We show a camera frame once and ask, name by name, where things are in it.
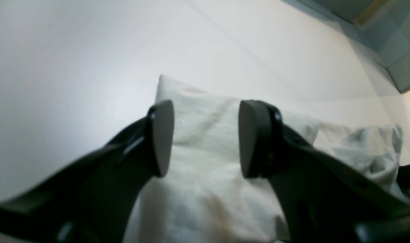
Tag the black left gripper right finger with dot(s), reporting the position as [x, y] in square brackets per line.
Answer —
[323, 200]

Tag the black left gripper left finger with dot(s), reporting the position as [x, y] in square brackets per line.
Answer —
[90, 200]

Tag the grey t-shirt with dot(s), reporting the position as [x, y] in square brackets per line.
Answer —
[204, 197]

